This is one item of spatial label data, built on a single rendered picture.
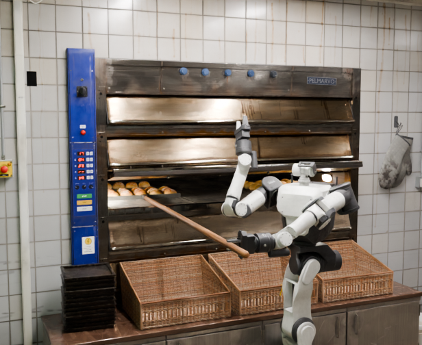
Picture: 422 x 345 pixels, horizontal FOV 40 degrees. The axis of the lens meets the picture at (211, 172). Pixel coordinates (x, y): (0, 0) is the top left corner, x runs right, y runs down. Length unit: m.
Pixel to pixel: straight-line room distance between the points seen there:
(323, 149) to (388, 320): 1.23
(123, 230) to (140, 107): 0.78
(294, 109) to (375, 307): 1.42
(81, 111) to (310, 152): 1.62
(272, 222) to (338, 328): 0.84
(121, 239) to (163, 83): 1.01
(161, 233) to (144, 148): 0.56
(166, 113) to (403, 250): 2.20
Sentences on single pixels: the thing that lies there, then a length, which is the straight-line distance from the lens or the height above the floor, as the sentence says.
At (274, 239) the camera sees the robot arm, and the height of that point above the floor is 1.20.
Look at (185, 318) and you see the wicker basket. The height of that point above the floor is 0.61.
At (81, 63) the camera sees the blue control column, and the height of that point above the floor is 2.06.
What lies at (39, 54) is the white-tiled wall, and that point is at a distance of 3.54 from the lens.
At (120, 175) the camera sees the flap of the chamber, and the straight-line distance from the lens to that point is 3.48.
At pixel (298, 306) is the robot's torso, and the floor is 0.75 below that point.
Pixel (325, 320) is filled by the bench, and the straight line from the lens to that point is 3.80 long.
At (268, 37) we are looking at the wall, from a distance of 4.02.
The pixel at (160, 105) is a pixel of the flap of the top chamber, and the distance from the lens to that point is 3.70.
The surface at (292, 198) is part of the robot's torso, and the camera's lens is 3.06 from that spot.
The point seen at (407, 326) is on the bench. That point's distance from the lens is 4.24.
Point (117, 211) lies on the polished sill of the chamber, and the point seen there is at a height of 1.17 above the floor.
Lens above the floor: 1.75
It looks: 5 degrees down
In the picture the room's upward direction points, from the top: straight up
